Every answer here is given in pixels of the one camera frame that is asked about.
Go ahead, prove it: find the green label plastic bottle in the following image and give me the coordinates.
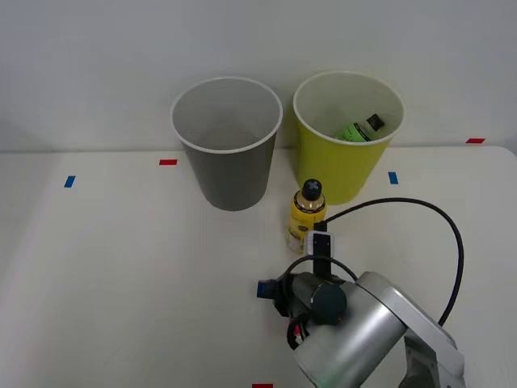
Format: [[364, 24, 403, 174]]
[[335, 113, 385, 143]]

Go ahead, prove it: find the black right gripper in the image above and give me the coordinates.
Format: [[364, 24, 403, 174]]
[[256, 273, 302, 320]]

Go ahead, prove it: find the yellow label plastic bottle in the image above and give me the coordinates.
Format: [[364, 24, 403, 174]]
[[285, 178, 327, 255]]

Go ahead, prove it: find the grey plastic waste bin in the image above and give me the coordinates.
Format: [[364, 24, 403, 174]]
[[170, 76, 284, 213]]

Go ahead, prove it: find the yellow-green plastic waste bin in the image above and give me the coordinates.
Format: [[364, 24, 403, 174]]
[[292, 70, 406, 206]]

